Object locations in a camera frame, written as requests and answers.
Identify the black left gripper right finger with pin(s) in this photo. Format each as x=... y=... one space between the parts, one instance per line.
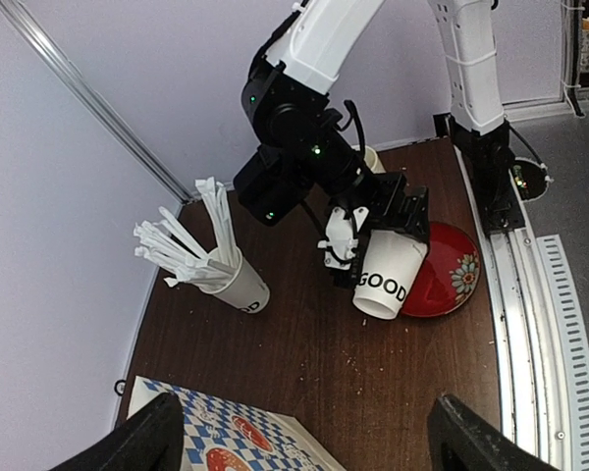
x=460 y=439

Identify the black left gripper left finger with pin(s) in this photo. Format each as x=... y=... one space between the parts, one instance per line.
x=152 y=439

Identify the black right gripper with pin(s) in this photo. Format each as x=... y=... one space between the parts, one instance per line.
x=385 y=202

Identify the blue checkered paper bag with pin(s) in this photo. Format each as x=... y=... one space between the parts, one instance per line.
x=221 y=434

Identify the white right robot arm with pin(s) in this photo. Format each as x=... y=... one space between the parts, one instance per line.
x=332 y=71

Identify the cream ceramic mug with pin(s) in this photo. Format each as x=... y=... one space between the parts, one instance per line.
x=373 y=161

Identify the red floral plate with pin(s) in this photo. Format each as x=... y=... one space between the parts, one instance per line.
x=448 y=275

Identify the white cup holding straws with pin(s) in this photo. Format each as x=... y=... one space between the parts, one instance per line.
x=246 y=290

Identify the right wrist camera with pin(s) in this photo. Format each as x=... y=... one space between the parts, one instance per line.
x=340 y=240

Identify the small black wall socket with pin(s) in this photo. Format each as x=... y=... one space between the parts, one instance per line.
x=119 y=387

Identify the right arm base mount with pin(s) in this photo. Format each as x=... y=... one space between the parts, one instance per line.
x=504 y=170

